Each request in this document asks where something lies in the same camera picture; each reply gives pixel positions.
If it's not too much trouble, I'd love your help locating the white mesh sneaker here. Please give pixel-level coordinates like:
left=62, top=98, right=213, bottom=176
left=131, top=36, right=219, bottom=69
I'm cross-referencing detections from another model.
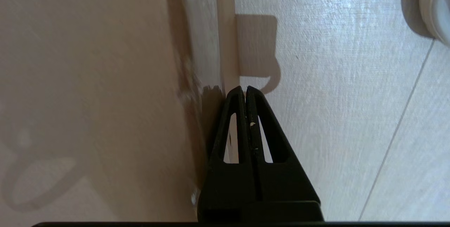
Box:
left=418, top=0, right=450, bottom=48

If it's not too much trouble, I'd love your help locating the brown cardboard shoe box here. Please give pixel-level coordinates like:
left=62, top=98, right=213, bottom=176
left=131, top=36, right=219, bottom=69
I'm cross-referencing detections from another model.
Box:
left=0, top=0, right=225, bottom=222

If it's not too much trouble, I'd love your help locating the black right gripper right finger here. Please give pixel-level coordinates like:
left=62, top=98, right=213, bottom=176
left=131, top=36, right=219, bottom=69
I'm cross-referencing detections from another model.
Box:
left=246, top=86, right=320, bottom=203

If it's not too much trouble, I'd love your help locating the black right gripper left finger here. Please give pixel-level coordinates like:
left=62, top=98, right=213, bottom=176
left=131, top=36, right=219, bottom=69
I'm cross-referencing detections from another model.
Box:
left=199, top=86, right=262, bottom=220

